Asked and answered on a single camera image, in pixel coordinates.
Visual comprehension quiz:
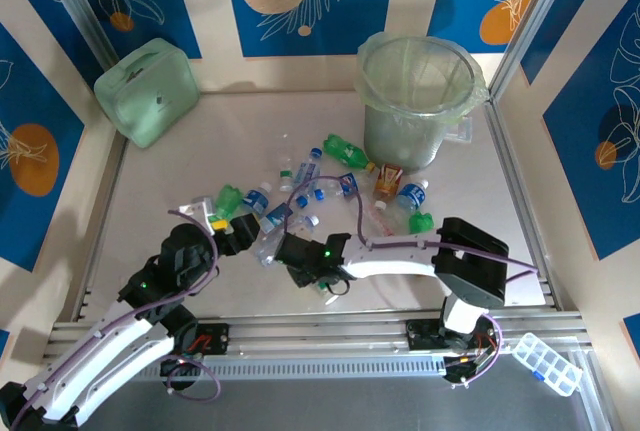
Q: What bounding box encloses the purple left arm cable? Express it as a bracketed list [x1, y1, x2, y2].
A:
[9, 208, 222, 405]

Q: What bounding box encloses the grey slotted cable duct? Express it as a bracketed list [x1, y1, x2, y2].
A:
[134, 353, 451, 383]

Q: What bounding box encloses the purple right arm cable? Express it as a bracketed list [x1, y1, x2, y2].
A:
[287, 175, 539, 387]

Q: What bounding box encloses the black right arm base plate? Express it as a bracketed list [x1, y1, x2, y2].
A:
[402, 318, 501, 352]

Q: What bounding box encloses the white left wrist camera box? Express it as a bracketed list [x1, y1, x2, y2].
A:
[179, 196, 217, 232]

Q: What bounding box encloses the clear bottle white cap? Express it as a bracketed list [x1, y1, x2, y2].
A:
[312, 280, 342, 307]

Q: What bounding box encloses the orange juice bottle red label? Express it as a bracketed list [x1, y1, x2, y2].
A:
[372, 163, 405, 212]

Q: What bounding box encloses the clear unlabelled plastic bottle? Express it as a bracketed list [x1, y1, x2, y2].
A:
[277, 133, 297, 171]

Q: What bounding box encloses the green bottle with lime label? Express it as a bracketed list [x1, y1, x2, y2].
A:
[322, 133, 377, 173]

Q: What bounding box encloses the black controller board with wires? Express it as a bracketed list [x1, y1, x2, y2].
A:
[442, 350, 501, 386]
[158, 354, 205, 383]

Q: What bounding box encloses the clear compartment organiser box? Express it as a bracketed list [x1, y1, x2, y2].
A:
[509, 332, 585, 397]

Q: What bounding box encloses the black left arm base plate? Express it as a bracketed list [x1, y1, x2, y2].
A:
[169, 323, 232, 358]

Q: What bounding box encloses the aluminium table side rail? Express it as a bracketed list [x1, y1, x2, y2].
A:
[73, 133, 129, 323]
[482, 100, 559, 310]

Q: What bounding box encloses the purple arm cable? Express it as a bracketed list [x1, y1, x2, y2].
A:
[287, 175, 539, 387]
[9, 208, 222, 405]

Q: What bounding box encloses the green bottle yellow cap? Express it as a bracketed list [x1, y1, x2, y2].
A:
[408, 210, 435, 236]

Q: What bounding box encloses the crushed green plastic bottle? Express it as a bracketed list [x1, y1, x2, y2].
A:
[213, 183, 247, 218]

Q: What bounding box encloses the aluminium corner post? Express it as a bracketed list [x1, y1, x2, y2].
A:
[34, 0, 124, 70]
[488, 0, 586, 102]

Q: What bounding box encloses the small clear plastic box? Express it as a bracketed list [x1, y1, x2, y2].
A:
[447, 115, 474, 145]

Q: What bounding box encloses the mint green zip pouch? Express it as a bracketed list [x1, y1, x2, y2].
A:
[93, 37, 202, 150]

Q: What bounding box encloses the bin with green liner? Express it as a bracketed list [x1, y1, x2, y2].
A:
[355, 33, 489, 172]

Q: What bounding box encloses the aluminium mounting rail frame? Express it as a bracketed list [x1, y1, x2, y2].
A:
[42, 308, 596, 366]

